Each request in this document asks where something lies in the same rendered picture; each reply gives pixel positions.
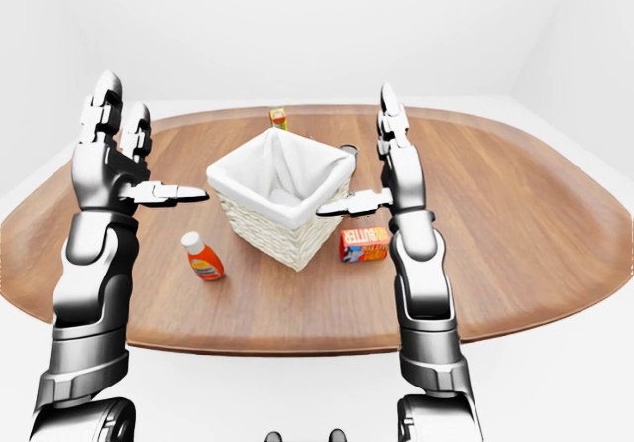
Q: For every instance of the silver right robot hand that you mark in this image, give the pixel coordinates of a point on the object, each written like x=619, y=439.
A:
x=408, y=174

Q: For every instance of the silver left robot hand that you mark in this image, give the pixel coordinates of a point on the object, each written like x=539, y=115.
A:
x=91, y=177

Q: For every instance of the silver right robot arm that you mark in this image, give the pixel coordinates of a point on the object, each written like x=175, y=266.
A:
x=428, y=323

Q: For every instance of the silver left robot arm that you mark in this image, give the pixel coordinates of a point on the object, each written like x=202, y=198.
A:
x=86, y=323

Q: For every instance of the red butter box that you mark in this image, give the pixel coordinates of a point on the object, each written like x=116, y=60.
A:
x=364, y=245

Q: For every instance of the white wicker basket with liner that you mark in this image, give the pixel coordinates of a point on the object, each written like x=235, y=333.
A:
x=282, y=199

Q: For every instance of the dark round tin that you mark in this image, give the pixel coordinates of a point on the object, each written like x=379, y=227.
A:
x=349, y=149

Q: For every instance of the orange bottle with white cap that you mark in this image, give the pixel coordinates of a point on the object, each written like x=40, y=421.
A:
x=204, y=258

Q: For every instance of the small yellow printed carton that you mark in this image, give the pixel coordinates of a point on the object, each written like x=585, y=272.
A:
x=279, y=117

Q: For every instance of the small dark rounded shape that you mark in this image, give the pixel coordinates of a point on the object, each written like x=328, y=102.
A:
x=338, y=435
x=273, y=436

